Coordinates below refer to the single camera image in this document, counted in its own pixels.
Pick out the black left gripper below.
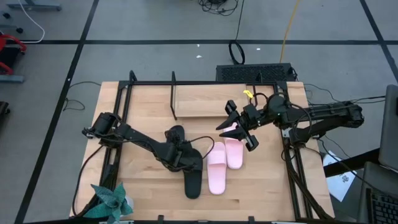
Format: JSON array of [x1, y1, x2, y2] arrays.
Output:
[[164, 128, 201, 172]]

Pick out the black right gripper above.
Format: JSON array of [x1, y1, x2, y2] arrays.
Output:
[[216, 99, 265, 152]]

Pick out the pink slide sandal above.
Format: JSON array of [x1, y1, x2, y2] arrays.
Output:
[[206, 141, 228, 196], [223, 122, 245, 170]]

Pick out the black computer case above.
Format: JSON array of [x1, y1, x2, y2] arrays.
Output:
[[215, 62, 296, 83]]

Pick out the teal artificial plant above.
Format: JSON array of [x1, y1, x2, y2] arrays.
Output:
[[83, 182, 135, 224]]

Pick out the white paper sheet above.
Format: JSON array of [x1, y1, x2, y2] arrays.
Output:
[[322, 151, 358, 203]]

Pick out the black beam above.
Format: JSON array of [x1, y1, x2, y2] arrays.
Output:
[[323, 147, 382, 178]]

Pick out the grey laptop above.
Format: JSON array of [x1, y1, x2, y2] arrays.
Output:
[[356, 83, 398, 224]]

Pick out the grey metal base bar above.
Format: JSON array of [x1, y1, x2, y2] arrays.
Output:
[[0, 75, 25, 84], [5, 0, 62, 12]]

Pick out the red metal cart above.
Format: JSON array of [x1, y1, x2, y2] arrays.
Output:
[[0, 33, 28, 76]]

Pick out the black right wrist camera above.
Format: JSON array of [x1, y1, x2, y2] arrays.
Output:
[[243, 104, 261, 121]]

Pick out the black camera cable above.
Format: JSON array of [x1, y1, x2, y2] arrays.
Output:
[[183, 135, 216, 160]]

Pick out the wooden shelf with black frame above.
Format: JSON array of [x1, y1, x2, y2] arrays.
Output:
[[170, 70, 264, 121]]

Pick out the black coiled floor cable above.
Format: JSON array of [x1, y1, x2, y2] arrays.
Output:
[[228, 40, 246, 65]]

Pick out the black aluminium table frame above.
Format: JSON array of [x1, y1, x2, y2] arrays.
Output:
[[99, 70, 335, 224]]

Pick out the thick black cable bundle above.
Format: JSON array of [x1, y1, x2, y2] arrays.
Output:
[[280, 136, 335, 221]]

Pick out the black hanging cable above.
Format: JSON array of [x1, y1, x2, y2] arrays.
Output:
[[234, 0, 246, 42]]

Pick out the black table cable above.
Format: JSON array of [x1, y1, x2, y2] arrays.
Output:
[[72, 144, 105, 217]]

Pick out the yellow hanging cable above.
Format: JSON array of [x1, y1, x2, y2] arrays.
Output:
[[279, 0, 302, 63]]

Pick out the black cable tangle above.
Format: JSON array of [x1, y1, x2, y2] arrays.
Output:
[[197, 0, 240, 17]]

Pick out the thin black floor cable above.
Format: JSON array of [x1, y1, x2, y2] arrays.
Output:
[[62, 80, 102, 112]]

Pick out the black power cables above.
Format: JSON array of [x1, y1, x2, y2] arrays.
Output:
[[303, 83, 386, 106]]

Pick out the white floor cable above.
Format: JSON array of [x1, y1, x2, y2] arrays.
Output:
[[17, 0, 46, 44]]

